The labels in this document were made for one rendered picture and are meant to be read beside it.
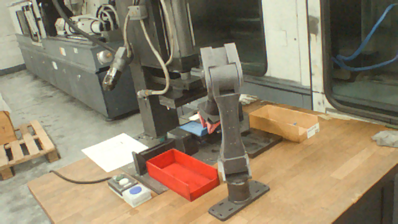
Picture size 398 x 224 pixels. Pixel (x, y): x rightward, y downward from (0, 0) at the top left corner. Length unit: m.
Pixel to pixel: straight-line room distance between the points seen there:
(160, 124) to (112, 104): 2.97
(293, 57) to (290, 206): 0.90
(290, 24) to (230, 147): 0.91
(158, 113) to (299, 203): 0.76
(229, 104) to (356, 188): 0.45
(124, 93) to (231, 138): 3.64
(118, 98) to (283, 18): 3.09
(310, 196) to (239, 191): 0.21
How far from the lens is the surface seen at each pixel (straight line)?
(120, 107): 4.56
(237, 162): 1.01
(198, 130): 1.36
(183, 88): 1.32
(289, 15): 1.75
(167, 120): 1.60
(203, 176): 1.22
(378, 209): 1.80
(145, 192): 1.16
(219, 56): 0.96
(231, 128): 0.95
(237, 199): 1.06
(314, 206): 1.06
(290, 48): 1.78
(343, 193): 1.11
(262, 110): 1.56
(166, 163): 1.33
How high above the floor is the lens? 1.53
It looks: 20 degrees down
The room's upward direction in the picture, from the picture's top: 10 degrees counter-clockwise
